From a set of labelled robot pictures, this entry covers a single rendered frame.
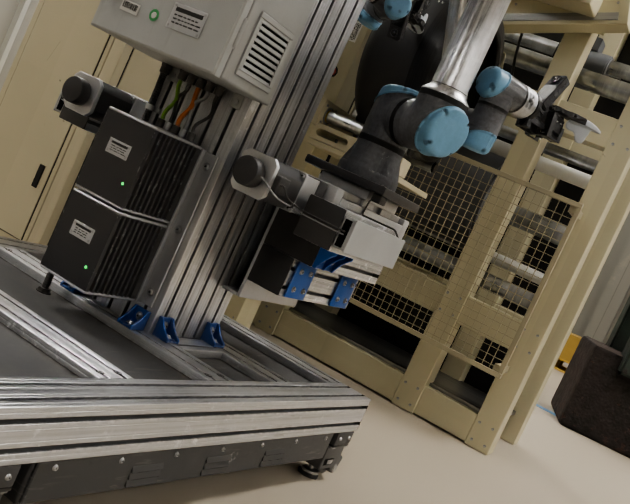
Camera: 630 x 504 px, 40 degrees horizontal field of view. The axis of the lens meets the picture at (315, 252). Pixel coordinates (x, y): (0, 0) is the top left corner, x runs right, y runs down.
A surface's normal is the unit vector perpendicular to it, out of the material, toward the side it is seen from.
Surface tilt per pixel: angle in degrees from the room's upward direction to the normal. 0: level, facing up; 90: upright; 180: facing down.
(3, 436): 90
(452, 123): 97
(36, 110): 90
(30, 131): 90
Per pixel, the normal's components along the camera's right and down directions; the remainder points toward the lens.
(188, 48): -0.44, -0.14
